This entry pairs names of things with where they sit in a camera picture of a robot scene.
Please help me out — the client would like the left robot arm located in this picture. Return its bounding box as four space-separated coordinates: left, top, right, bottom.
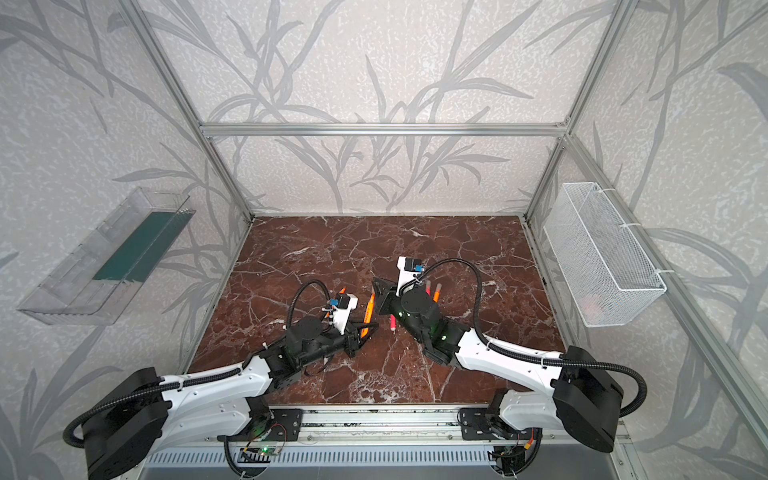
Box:
62 317 377 479

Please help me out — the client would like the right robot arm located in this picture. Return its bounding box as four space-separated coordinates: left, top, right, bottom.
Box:
372 257 648 453

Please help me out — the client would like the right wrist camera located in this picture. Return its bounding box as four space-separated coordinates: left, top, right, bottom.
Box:
396 256 424 296

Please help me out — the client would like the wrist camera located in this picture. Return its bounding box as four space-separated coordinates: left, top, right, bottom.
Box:
396 256 424 296
322 293 359 334

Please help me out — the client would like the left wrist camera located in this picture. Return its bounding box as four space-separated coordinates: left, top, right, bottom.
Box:
322 293 359 334

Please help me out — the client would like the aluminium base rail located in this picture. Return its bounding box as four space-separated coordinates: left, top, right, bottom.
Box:
122 403 631 448

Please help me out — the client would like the white wire mesh basket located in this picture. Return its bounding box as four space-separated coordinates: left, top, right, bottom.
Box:
544 182 667 328

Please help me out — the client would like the clear plastic wall tray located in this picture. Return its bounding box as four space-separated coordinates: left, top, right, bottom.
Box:
18 187 196 326

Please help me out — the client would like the aluminium frame crossbar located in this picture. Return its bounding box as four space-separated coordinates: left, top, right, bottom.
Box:
200 123 566 137

